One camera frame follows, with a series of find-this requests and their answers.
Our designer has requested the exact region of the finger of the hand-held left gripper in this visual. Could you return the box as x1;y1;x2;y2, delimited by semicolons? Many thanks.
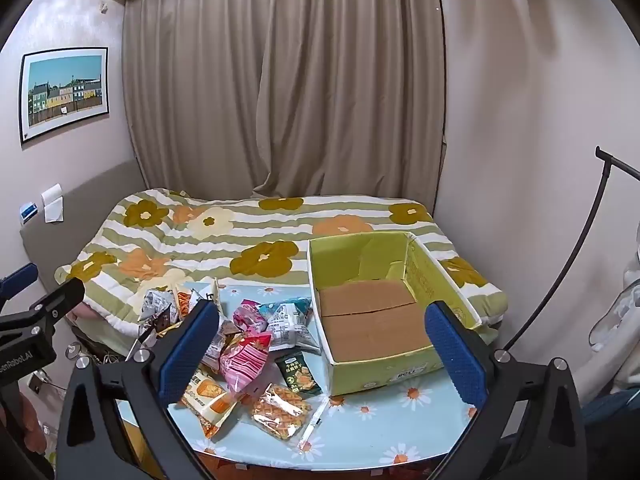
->
0;264;39;306
0;277;86;342

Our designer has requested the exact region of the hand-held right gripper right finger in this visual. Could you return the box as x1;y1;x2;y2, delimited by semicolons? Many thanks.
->
424;301;586;480

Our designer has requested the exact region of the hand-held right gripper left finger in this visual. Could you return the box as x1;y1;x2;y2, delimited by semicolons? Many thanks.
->
56;300;221;480

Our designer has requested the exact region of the purple silver snack packet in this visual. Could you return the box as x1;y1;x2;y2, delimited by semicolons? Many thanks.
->
201;319;242;372

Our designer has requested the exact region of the cream orange chips packet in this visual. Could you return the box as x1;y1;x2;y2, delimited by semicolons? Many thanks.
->
172;280;222;318

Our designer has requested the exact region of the orange white snack packet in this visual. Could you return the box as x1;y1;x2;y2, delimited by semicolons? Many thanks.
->
181;366;246;439

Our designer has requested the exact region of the pale pink snack packet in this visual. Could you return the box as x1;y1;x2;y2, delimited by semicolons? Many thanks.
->
232;300;273;332

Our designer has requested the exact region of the green cardboard box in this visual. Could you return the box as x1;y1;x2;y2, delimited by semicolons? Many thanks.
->
306;231;483;397

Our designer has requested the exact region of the magenta striped snack packet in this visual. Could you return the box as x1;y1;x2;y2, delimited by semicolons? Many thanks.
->
219;332;273;407

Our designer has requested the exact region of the floral striped blanket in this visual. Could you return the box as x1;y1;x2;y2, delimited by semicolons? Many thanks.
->
54;189;509;347

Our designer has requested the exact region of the light blue snack packet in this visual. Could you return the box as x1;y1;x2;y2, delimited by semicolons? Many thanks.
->
264;297;322;357

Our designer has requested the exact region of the clear gold snack packet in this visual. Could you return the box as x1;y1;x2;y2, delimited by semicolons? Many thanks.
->
249;383;314;442

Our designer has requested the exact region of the small dark green packet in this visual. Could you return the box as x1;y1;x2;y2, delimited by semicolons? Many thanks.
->
274;352;322;397

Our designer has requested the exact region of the white wrapped stick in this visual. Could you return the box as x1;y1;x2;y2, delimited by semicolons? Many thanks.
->
299;399;329;454

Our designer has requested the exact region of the white plush cloth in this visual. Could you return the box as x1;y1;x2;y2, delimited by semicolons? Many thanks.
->
589;220;640;397

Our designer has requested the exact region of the blue cloth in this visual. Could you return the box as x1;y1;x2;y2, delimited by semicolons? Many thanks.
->
581;388;640;429

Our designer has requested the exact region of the beige curtain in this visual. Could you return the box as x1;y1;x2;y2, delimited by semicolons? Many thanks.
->
122;0;447;202

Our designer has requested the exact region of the white paper on wall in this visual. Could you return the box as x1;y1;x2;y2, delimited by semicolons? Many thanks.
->
41;184;65;224

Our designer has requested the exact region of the framed houses wall poster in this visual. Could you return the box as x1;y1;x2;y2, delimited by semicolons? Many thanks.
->
19;47;110;146

